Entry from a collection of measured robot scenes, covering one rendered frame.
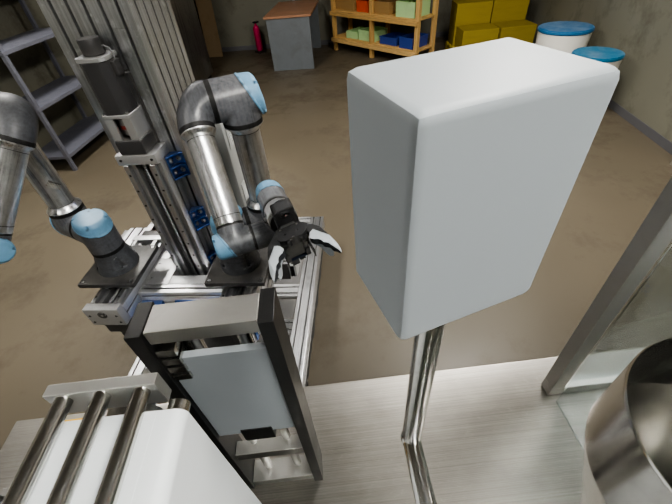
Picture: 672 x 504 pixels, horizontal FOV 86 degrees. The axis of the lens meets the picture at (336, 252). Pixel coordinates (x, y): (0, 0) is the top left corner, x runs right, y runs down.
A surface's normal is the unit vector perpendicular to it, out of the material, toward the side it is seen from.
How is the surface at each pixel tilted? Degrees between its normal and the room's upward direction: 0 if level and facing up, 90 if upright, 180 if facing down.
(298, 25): 90
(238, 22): 90
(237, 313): 0
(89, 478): 0
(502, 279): 90
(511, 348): 0
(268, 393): 90
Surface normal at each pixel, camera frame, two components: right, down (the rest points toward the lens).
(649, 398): -0.18, 0.42
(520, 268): 0.36, 0.61
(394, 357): -0.07, -0.74
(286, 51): -0.05, 0.68
